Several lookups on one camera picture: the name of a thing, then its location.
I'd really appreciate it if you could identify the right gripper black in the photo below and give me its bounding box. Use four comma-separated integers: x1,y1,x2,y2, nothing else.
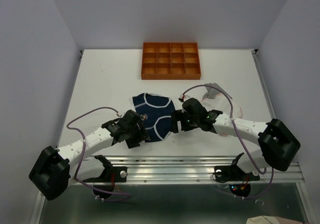
169,108,199,133

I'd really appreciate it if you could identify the navy blue underwear white trim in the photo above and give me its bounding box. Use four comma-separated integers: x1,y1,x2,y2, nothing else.
130,92,176,143

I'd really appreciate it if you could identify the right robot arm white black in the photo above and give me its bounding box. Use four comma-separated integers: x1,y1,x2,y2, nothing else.
170,98,301,179

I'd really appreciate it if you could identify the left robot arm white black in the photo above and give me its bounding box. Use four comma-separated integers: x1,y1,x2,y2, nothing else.
28,110,149,201

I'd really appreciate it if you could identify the white pink grey underwear pile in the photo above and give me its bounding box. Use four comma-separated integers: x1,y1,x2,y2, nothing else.
199,82,244,137

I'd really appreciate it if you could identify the orange compartment tray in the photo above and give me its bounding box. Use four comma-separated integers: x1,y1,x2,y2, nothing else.
141,42,202,80

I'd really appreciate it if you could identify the white pink bag corner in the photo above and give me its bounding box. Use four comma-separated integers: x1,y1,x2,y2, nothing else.
246,215,301,224

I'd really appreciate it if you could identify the aluminium rail frame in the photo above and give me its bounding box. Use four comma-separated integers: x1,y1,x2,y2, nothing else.
39,49,308,224

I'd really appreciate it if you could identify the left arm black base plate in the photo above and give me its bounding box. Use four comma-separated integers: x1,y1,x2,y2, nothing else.
83,166,128,183

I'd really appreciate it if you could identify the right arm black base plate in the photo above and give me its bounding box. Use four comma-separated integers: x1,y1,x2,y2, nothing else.
213,165,260,183

